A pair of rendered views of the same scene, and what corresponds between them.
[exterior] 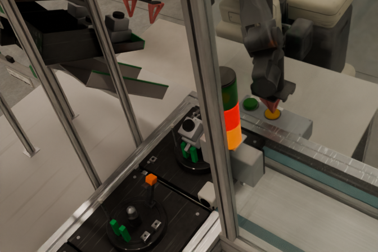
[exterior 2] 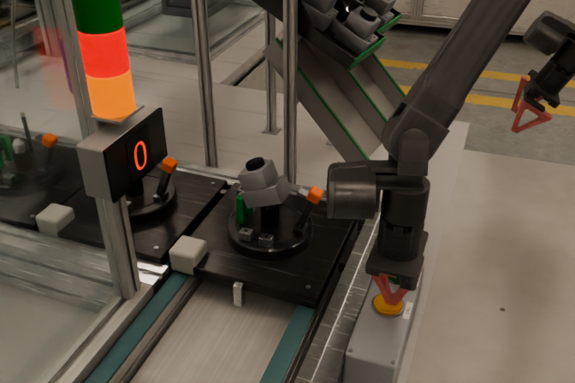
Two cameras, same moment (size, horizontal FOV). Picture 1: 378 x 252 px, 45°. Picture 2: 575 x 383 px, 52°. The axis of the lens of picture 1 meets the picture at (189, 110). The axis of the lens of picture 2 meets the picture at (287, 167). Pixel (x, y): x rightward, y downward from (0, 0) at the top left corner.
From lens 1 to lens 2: 0.92 m
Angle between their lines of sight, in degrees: 51
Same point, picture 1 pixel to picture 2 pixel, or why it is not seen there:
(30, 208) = (192, 151)
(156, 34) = (542, 172)
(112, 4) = not seen: outside the picture
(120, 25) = (355, 23)
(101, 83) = (280, 65)
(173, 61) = (494, 202)
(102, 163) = not seen: hidden behind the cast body
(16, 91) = not seen: hidden behind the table
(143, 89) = (330, 127)
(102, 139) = (307, 173)
